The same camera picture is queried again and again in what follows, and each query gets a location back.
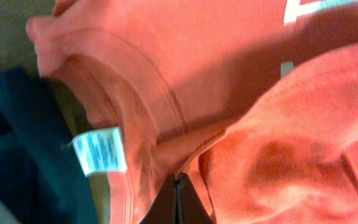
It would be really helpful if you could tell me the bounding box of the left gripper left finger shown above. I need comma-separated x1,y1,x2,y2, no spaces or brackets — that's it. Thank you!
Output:
140,174,177,224

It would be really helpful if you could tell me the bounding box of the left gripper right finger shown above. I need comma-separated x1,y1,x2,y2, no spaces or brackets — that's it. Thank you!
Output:
177,173,214,224

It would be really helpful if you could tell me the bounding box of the orange soccer t-shirt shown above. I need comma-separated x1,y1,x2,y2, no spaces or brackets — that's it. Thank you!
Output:
26,0,358,223

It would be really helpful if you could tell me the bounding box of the folded navy garment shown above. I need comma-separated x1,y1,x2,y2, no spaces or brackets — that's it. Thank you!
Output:
0,67,98,223

